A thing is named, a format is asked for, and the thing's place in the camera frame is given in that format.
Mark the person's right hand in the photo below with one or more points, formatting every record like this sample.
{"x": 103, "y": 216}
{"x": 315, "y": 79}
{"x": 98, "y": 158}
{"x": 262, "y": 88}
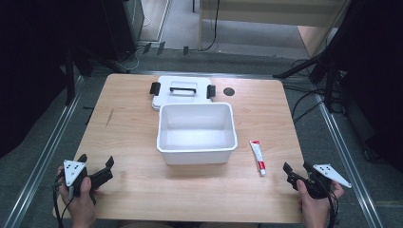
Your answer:
{"x": 313, "y": 205}

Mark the dark computer cabinet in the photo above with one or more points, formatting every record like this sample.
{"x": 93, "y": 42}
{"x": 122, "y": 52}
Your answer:
{"x": 123, "y": 25}

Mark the dark round table grommet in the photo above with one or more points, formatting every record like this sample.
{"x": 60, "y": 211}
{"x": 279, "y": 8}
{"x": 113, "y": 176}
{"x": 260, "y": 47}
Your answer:
{"x": 228, "y": 91}

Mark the metal floor rail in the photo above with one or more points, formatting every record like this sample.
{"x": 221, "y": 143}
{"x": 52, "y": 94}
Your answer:
{"x": 44, "y": 158}
{"x": 345, "y": 158}

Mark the person's left hand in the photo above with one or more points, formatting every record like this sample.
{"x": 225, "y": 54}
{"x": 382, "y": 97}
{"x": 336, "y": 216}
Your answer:
{"x": 80, "y": 198}

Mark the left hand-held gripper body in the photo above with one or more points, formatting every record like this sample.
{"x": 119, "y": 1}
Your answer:
{"x": 74, "y": 171}

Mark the dark curtain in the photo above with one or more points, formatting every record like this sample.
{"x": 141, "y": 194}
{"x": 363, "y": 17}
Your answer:
{"x": 377, "y": 79}
{"x": 31, "y": 63}

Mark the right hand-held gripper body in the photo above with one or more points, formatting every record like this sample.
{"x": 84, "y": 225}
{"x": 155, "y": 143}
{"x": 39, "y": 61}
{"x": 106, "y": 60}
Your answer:
{"x": 320, "y": 182}

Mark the white red ointment tube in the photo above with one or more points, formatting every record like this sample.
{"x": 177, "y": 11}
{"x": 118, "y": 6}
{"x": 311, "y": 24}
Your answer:
{"x": 258, "y": 156}

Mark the white plastic storage box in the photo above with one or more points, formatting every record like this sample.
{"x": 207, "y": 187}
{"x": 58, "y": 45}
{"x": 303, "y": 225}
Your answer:
{"x": 196, "y": 133}

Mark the black tripod stand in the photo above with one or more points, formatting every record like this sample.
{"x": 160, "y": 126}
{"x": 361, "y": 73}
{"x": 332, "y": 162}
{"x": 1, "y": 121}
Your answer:
{"x": 323, "y": 60}
{"x": 70, "y": 76}

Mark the light wooden furniture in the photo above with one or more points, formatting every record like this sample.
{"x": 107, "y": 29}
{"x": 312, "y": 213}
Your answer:
{"x": 272, "y": 12}

